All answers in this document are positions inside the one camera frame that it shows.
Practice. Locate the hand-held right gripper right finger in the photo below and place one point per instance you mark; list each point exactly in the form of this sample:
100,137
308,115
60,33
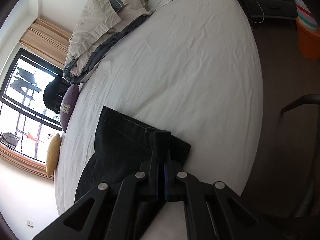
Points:
166,180

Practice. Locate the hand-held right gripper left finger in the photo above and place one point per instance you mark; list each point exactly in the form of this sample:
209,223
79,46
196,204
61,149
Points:
157,182

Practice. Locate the black pants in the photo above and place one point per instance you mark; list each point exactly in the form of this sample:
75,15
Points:
120,142

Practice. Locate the bed with white sheet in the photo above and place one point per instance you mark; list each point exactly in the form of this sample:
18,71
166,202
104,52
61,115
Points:
187,80

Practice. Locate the yellow pillow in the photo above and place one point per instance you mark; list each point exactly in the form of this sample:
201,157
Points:
53,155

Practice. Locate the purple pillow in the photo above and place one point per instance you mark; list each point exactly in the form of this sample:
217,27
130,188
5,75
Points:
68,105

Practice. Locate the beige curtain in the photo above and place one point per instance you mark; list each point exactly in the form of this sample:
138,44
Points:
25,161
45,42

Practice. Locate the red hanging cloth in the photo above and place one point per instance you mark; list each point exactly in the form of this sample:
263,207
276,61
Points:
31,136

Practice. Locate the dark cloth on balcony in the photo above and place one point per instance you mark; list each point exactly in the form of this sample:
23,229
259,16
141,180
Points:
53,92

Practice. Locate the black balcony railing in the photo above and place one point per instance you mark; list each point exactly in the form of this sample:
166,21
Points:
21,118

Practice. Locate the grey hanging jacket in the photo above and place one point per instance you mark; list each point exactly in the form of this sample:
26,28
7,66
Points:
10,138

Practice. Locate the black chair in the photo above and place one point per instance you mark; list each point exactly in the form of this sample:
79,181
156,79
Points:
300,101

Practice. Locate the dark hanging clothes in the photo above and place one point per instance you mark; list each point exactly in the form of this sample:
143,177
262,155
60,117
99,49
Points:
23,76

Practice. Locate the beige grey duvet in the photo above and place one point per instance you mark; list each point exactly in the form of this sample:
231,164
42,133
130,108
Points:
100,17

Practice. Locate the orange container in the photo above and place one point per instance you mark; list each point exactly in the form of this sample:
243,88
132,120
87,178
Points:
308,45

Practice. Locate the dark nightstand drawers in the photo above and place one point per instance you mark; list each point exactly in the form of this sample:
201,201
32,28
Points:
275,2

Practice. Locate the white wall socket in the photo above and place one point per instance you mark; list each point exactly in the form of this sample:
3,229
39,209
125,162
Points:
30,224

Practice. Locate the black glass door frame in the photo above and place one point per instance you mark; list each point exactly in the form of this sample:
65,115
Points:
40,61

